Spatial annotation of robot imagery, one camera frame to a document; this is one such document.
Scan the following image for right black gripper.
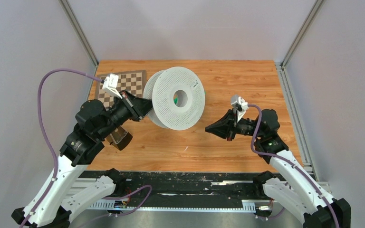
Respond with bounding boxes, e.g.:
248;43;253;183
204;108;262;142

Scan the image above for grey cable spool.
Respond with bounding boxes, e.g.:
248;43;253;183
143;66;205;131

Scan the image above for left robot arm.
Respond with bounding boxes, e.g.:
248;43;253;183
11;90;153;228

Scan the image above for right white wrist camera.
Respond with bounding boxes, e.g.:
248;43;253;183
231;95;249;123

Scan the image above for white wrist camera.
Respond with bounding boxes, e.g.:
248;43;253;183
102;73;123;99
231;95;249;123

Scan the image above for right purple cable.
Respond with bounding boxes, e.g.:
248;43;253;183
247;104;341;228

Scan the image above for wooden chessboard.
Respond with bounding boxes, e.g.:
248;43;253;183
94;70;147;108

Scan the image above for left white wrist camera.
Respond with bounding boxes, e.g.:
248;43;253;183
102;73;123;99

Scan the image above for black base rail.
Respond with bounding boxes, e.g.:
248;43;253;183
95;171;287;209

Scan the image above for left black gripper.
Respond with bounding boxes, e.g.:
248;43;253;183
96;88;158;139

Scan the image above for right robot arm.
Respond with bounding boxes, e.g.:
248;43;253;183
205;108;351;228

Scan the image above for black metronome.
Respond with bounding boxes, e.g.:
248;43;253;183
106;126;133;151

